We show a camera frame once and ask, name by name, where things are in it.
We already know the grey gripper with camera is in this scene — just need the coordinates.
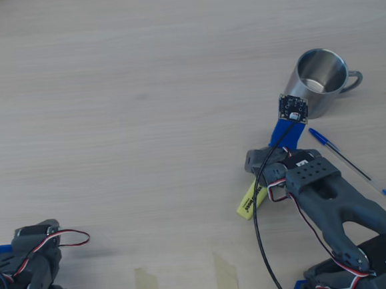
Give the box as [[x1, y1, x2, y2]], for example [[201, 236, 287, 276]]
[[243, 142, 327, 208]]

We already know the grey cameraless gripper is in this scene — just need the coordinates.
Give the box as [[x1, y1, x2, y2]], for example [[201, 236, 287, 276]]
[[10, 218, 63, 263]]

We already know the yellow highlighter with black cap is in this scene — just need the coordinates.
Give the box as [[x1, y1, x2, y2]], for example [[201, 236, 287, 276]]
[[233, 178, 271, 223]]

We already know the blue ballpoint pen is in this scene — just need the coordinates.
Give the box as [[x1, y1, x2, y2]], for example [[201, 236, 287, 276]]
[[308, 121, 386, 202]]

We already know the wide yellowish masking tape strip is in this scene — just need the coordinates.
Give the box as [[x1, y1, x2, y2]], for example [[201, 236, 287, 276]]
[[211, 250, 241, 289]]

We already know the narrow yellowish masking tape strip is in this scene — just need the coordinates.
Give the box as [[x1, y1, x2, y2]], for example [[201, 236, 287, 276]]
[[134, 266, 159, 289]]

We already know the looped red white black wire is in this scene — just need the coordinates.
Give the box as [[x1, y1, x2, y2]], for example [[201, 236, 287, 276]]
[[5, 227, 94, 284]]

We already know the blue camera mount bracket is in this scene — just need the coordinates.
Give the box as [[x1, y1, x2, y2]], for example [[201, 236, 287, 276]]
[[266, 115, 310, 153]]

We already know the red white black servo wire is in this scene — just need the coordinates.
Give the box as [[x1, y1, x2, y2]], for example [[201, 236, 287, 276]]
[[263, 141, 375, 289]]

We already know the black camera cable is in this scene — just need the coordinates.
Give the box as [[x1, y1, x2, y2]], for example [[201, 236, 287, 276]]
[[246, 121, 311, 289]]

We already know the black camera circuit board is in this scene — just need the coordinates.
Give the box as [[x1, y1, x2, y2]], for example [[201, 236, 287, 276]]
[[277, 91, 311, 127]]

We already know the grey robot arm with camera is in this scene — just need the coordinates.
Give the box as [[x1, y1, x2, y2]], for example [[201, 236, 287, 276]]
[[283, 156, 386, 289]]

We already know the silver steel cup with handle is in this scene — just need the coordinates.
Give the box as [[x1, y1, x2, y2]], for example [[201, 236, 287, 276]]
[[279, 44, 367, 122]]

